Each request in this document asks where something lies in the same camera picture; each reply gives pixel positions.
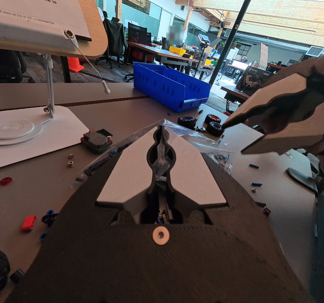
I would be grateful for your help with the clear plastic bag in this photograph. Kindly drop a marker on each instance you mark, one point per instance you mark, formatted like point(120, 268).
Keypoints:
point(202, 141)

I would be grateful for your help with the grey desk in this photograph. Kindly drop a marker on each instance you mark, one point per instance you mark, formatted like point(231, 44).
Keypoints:
point(40, 192)

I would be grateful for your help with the red toy connector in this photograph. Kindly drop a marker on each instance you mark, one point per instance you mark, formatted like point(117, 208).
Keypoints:
point(29, 223)

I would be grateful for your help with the small red round stud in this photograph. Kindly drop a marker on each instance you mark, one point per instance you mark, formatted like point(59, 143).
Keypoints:
point(5, 180)

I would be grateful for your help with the dark cardboard box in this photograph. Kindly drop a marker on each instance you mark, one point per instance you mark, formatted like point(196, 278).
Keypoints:
point(253, 80)

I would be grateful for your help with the orange traffic cone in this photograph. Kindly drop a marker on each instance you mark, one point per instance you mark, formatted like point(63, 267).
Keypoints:
point(75, 65)

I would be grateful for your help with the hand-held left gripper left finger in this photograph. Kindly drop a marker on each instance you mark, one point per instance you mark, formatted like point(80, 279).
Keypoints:
point(126, 179)

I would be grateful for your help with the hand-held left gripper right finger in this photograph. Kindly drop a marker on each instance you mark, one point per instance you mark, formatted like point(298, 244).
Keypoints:
point(200, 181)

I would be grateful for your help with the blue toy connector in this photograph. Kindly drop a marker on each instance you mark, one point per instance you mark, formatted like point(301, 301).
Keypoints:
point(48, 222)

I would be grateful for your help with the grey toy motor block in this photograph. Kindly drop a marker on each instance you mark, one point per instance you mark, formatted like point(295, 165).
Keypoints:
point(96, 141)

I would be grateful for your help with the red black office chair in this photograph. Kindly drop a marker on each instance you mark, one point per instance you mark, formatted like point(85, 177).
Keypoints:
point(136, 42)

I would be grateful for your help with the black chair with dark jacket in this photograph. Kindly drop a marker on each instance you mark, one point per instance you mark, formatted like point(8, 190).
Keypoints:
point(114, 35)

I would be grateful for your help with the yellow bins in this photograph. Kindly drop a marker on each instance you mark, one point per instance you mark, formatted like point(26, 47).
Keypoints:
point(177, 50)

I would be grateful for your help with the pile of toy building pieces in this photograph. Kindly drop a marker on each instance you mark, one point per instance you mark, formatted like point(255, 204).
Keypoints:
point(255, 184)

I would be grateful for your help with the instruction sheet wooden board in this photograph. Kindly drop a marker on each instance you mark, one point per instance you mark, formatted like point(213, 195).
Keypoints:
point(45, 10)

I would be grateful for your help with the blue storage bin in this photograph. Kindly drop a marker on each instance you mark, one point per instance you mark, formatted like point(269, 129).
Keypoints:
point(167, 88)

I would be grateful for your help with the black toy wheel blue rim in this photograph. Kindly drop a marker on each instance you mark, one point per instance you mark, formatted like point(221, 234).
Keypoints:
point(215, 129)
point(187, 122)

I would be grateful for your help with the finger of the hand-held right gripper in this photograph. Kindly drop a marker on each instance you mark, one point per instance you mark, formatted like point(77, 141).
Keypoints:
point(273, 93)
point(293, 136)

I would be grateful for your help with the black dotted chair armrest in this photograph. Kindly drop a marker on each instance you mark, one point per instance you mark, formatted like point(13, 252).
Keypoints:
point(301, 179)

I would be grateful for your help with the white tipped thin rod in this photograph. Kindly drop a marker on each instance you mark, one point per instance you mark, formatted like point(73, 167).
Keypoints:
point(88, 63)

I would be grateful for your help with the black pole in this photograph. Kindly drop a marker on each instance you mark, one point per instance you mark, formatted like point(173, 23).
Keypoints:
point(235, 30)

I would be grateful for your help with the wooden table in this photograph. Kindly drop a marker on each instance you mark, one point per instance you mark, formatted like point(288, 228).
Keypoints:
point(157, 51)
point(235, 93)

